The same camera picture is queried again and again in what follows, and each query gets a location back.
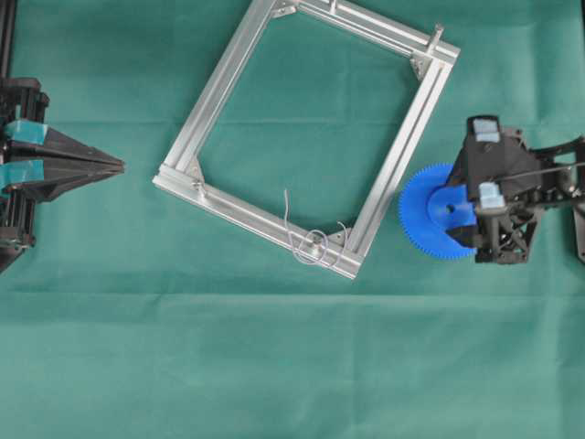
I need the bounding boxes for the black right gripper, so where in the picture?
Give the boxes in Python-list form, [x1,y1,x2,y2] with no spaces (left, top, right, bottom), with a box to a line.
[448,115,584,264]

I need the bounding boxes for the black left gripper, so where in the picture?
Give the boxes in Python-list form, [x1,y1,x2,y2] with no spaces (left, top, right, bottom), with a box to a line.
[1,78,124,250]

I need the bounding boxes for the blue plastic gear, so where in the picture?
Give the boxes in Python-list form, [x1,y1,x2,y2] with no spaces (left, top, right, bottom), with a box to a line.
[399,163,476,260]

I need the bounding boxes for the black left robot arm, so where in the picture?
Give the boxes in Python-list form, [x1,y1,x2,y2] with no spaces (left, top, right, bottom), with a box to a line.
[1,1,124,263]

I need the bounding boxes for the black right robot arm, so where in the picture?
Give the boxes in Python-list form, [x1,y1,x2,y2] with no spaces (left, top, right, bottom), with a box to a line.
[446,115,584,264]

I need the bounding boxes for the black camera cable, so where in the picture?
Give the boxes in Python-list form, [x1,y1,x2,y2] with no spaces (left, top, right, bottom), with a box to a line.
[495,159,585,182]

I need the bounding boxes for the aluminium profile frame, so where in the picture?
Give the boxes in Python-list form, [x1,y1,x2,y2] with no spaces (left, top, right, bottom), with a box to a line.
[153,0,461,279]

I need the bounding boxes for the thin grey wire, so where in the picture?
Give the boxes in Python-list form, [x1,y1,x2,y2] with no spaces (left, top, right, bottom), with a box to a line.
[279,188,352,268]

